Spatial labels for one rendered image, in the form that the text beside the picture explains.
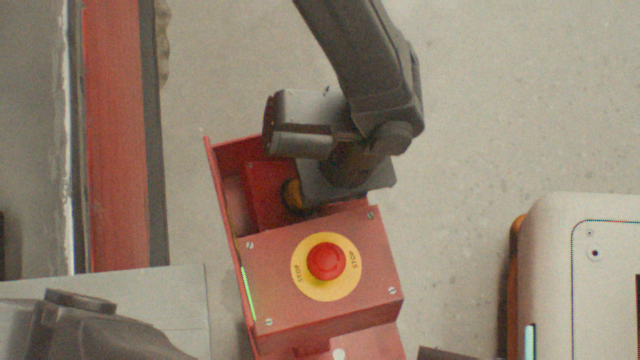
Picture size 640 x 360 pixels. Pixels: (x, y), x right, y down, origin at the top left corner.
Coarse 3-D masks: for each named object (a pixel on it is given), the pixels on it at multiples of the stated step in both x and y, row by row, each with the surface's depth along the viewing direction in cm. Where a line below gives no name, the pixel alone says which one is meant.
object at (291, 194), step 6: (294, 180) 119; (288, 186) 118; (294, 186) 118; (288, 192) 118; (294, 192) 118; (288, 198) 118; (294, 198) 118; (288, 204) 118; (294, 204) 118; (300, 204) 118; (294, 210) 118; (300, 210) 118; (306, 210) 118
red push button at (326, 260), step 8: (312, 248) 109; (320, 248) 108; (328, 248) 108; (336, 248) 108; (312, 256) 108; (320, 256) 108; (328, 256) 108; (336, 256) 108; (344, 256) 108; (312, 264) 108; (320, 264) 108; (328, 264) 108; (336, 264) 108; (344, 264) 108; (312, 272) 108; (320, 272) 107; (328, 272) 107; (336, 272) 108
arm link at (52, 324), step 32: (32, 320) 62; (64, 320) 58; (96, 320) 57; (128, 320) 59; (32, 352) 61; (64, 352) 56; (96, 352) 53; (128, 352) 51; (160, 352) 52; (448, 352) 32
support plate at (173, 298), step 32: (0, 288) 87; (32, 288) 87; (64, 288) 87; (96, 288) 87; (128, 288) 87; (160, 288) 87; (192, 288) 87; (160, 320) 87; (192, 320) 87; (192, 352) 86
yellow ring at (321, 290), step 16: (304, 240) 111; (320, 240) 111; (336, 240) 111; (304, 256) 111; (352, 256) 111; (304, 272) 110; (352, 272) 110; (304, 288) 110; (320, 288) 110; (336, 288) 110; (352, 288) 110
